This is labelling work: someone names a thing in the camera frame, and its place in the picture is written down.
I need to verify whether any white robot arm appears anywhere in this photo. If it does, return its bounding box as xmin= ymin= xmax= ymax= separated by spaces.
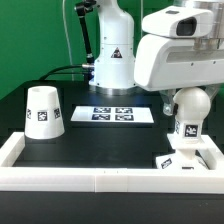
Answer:
xmin=90 ymin=0 xmax=224 ymax=115

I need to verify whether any grey cable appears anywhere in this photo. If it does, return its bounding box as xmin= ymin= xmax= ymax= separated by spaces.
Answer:
xmin=61 ymin=0 xmax=76 ymax=82

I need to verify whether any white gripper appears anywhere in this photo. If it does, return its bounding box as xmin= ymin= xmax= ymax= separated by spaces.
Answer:
xmin=134 ymin=34 xmax=224 ymax=116

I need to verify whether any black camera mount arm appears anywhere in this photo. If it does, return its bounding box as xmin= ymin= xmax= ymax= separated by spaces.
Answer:
xmin=75 ymin=0 xmax=96 ymax=64

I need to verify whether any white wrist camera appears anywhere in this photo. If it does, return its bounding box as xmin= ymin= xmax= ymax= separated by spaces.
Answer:
xmin=142 ymin=6 xmax=214 ymax=38

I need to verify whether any white lamp bulb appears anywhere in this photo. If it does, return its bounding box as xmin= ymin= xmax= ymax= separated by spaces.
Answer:
xmin=174 ymin=87 xmax=211 ymax=142

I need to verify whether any white lamp base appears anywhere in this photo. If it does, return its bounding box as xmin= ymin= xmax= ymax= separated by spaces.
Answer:
xmin=156 ymin=134 xmax=217 ymax=171

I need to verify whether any white marker plate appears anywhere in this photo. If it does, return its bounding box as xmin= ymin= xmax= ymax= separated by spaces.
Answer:
xmin=71 ymin=106 xmax=154 ymax=124

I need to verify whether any black cable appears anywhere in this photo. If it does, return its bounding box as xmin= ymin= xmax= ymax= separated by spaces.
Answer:
xmin=39 ymin=64 xmax=94 ymax=82

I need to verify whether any white lamp shade cone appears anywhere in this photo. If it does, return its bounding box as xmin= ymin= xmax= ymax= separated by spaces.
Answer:
xmin=25 ymin=86 xmax=64 ymax=139

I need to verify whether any white frame wall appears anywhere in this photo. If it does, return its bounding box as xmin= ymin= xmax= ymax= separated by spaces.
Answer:
xmin=0 ymin=132 xmax=224 ymax=194

